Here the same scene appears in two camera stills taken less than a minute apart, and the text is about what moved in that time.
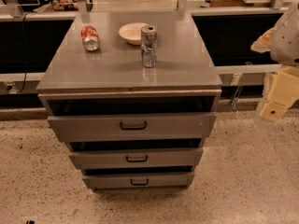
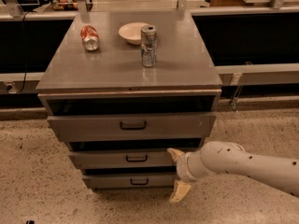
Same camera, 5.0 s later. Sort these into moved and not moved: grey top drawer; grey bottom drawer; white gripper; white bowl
Moved: white gripper
Not moved: grey top drawer; white bowl; grey bottom drawer
